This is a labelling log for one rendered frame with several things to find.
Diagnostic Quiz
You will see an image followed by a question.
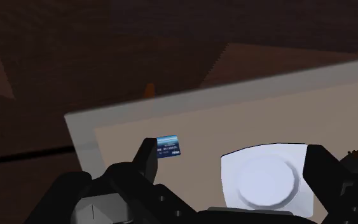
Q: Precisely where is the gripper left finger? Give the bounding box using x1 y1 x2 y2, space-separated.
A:
24 137 200 224

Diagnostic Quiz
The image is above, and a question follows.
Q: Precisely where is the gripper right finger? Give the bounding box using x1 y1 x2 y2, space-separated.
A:
302 144 358 224

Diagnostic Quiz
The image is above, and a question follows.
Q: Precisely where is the blue card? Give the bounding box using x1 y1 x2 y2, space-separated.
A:
156 134 182 158

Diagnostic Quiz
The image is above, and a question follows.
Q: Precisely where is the white square plate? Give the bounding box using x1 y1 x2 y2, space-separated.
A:
221 143 315 218

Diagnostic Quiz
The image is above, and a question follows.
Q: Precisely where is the small orange object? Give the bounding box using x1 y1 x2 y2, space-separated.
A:
144 82 156 99

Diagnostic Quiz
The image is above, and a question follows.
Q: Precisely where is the beige table with white edge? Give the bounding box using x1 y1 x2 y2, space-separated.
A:
64 57 358 224

